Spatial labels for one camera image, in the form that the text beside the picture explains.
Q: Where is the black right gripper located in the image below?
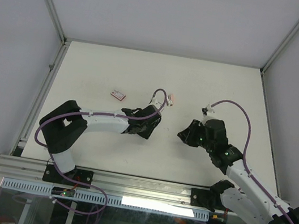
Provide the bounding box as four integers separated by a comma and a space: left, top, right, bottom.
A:
175, 117, 217, 153

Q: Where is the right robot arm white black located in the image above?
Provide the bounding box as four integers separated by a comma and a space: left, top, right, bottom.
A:
177, 119, 299, 224

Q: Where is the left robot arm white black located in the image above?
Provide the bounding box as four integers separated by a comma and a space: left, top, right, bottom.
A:
35, 100, 162, 187

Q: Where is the red white staple box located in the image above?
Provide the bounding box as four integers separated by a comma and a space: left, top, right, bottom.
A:
110, 90, 126, 102

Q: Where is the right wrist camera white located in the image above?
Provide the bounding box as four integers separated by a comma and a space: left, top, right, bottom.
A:
201, 105, 214, 117

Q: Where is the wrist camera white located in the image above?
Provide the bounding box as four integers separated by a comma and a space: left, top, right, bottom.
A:
201, 105, 214, 117
149, 96, 160, 108

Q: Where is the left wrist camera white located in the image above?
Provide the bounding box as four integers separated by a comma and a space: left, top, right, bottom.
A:
149, 96, 160, 108

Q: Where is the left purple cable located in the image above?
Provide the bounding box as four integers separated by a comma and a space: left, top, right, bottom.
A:
24, 70, 171, 224

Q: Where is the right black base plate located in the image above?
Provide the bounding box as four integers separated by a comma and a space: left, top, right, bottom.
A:
190, 188, 217, 212

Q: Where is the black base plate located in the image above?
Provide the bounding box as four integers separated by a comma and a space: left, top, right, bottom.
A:
42, 164, 94, 189
190, 188, 217, 212

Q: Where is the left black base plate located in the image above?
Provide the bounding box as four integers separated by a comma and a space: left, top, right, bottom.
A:
42, 164, 94, 189

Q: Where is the aluminium mounting rail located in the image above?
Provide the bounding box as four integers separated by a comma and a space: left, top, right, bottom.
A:
0, 152, 240, 217

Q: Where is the white slotted cable duct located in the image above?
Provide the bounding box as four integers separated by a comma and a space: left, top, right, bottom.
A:
2, 178, 209, 222

